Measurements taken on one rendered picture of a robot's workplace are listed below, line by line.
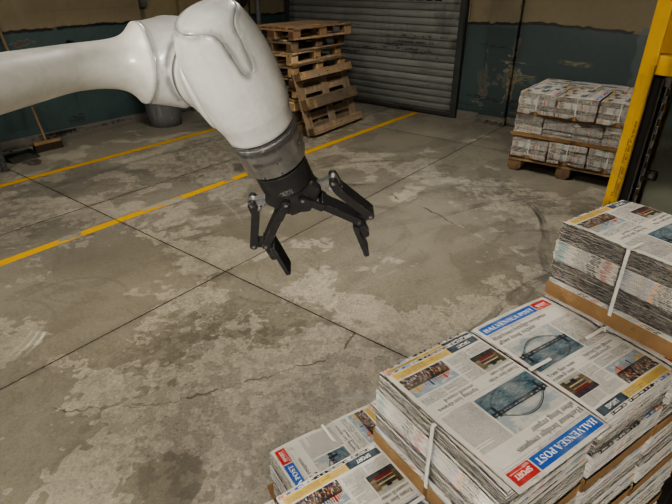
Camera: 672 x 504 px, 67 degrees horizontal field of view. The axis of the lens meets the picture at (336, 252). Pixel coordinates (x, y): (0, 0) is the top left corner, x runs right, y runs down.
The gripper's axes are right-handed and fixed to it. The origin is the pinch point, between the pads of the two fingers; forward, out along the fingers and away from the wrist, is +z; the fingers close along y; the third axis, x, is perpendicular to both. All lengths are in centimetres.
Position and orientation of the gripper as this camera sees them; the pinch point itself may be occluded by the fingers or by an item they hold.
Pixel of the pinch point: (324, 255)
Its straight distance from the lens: 83.4
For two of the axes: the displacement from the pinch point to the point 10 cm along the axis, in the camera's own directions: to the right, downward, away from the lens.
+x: -0.4, -7.3, 6.8
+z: 3.0, 6.4, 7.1
